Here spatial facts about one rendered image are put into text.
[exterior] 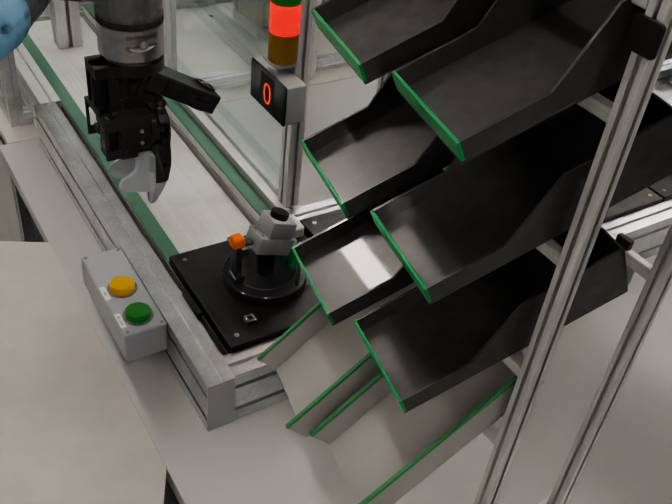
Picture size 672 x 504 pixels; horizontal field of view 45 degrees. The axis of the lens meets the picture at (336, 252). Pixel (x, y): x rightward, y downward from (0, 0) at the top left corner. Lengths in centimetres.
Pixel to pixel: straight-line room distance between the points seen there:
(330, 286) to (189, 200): 67
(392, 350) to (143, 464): 47
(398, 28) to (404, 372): 37
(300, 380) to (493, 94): 56
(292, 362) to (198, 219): 49
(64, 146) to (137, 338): 56
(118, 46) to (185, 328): 51
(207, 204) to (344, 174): 73
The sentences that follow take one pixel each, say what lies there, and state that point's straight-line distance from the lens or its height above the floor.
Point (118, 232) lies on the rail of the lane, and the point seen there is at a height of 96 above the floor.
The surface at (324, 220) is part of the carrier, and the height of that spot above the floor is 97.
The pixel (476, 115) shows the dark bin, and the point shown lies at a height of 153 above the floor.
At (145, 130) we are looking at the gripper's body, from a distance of 101.
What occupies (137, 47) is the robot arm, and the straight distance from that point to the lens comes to 96.
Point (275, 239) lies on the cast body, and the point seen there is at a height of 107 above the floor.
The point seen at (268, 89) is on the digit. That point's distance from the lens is 140.
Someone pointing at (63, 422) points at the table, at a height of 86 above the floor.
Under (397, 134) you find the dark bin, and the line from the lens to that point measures 95.
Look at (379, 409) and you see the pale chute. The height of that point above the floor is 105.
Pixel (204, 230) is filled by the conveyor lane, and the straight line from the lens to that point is 155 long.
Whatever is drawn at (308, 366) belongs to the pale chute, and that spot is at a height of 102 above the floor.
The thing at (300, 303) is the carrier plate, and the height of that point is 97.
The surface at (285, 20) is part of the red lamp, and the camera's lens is 134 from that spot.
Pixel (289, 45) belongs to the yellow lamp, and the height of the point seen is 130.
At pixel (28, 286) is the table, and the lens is 155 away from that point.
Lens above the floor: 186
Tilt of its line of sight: 39 degrees down
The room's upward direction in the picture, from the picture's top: 7 degrees clockwise
